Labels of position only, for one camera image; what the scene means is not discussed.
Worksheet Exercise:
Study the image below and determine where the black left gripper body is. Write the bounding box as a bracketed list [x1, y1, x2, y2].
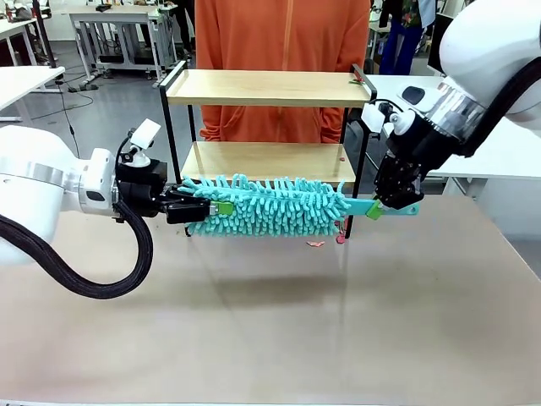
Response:
[113, 158, 178, 219]

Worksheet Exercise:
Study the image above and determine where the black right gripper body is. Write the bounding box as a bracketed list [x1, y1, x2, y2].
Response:
[374, 112, 456, 211]

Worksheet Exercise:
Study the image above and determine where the teal microfiber duster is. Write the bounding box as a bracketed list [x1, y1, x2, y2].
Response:
[175, 173, 422, 240]

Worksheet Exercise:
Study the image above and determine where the person's right forearm orange sleeve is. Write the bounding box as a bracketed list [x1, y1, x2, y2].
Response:
[199, 106, 228, 143]

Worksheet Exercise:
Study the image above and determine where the person's left forearm orange sleeve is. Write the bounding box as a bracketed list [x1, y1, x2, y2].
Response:
[319, 107, 348, 145]

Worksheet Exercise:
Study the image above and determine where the two-tier wood metal shelf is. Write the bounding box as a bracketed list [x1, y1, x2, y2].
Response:
[158, 60, 378, 240]

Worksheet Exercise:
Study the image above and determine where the black office chair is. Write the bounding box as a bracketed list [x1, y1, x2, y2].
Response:
[346, 118, 381, 147]

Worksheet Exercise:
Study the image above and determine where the large white table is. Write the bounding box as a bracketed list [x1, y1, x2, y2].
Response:
[363, 74, 541, 200]

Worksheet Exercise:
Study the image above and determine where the person in blue trousers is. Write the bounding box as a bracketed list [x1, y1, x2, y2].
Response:
[378, 0, 436, 76]

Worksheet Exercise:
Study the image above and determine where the black monitor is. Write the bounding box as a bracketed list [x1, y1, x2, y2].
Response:
[427, 12, 450, 78]

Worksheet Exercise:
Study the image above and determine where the white side table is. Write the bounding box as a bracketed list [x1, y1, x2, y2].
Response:
[0, 65, 67, 123]

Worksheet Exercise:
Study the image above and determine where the person in dark trousers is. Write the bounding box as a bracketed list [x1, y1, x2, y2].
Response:
[172, 0, 198, 56]

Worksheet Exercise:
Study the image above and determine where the grey metal desk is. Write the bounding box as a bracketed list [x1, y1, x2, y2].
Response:
[68, 8, 178, 84]

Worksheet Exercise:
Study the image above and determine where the black stand pole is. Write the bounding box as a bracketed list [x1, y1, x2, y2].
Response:
[31, 0, 59, 69]

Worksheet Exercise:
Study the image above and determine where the person in orange hoodie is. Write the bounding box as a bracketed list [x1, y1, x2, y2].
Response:
[194, 0, 372, 144]

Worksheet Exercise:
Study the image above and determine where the white background desk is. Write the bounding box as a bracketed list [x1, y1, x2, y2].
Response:
[0, 19, 41, 67]

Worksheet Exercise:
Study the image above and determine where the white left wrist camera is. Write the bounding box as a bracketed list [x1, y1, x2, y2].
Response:
[117, 118, 162, 167]

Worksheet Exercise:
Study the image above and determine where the black right cable sleeve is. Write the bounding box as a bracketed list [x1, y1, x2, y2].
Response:
[458, 57, 541, 158]

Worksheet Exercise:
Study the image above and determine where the black cable sleeve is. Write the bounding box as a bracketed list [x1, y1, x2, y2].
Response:
[0, 200, 154, 300]
[458, 57, 541, 158]

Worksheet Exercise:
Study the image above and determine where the black left cable sleeve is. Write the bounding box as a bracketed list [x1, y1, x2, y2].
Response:
[0, 200, 154, 300]

